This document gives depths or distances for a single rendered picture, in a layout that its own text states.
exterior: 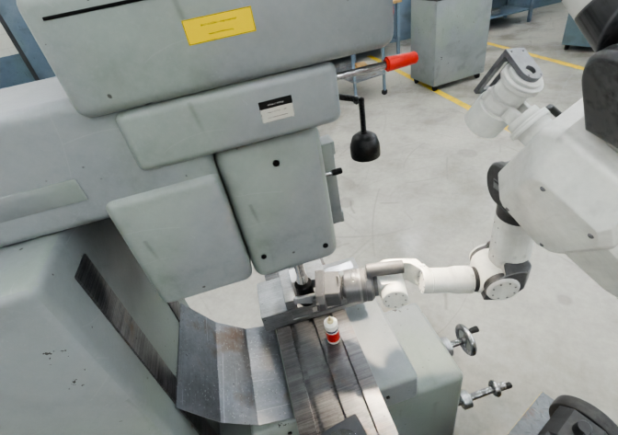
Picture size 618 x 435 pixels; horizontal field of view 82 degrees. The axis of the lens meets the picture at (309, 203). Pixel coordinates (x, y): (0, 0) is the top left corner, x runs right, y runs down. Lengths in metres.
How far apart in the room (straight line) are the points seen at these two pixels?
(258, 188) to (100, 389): 0.45
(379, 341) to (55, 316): 0.90
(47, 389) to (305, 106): 0.63
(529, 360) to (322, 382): 1.41
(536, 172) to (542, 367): 1.80
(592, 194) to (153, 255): 0.66
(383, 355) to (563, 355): 1.31
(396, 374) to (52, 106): 1.04
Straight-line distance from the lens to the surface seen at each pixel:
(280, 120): 0.58
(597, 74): 0.47
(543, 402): 1.72
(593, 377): 2.34
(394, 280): 0.95
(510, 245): 0.94
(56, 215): 0.69
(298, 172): 0.65
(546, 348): 2.36
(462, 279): 1.00
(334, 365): 1.12
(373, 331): 1.27
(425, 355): 1.37
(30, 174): 0.66
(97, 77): 0.56
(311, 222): 0.72
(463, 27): 5.33
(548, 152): 0.54
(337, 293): 0.95
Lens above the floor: 1.88
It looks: 35 degrees down
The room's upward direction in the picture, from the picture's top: 11 degrees counter-clockwise
